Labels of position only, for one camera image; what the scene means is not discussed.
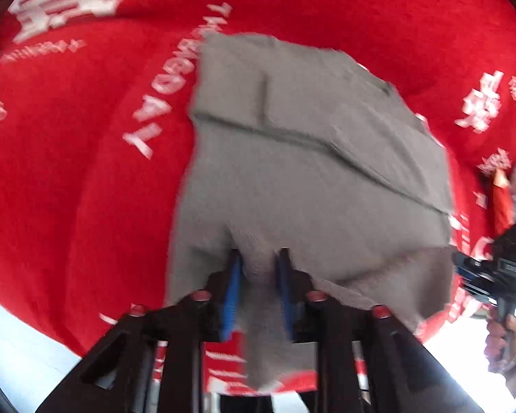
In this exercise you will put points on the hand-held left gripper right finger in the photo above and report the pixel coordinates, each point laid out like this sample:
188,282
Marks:
286,292

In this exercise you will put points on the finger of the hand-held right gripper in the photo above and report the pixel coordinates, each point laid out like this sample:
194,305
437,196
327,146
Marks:
468,264
477,292

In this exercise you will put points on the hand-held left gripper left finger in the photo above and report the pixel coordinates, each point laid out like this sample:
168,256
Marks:
232,292

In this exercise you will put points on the grey sweater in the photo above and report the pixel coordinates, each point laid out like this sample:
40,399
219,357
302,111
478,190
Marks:
305,159

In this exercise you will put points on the person's right hand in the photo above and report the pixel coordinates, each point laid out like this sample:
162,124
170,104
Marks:
494,344

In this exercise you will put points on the red pillow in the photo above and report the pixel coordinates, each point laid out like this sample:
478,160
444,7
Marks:
503,206

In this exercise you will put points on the red printed blanket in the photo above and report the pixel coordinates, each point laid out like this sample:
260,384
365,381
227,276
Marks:
90,180

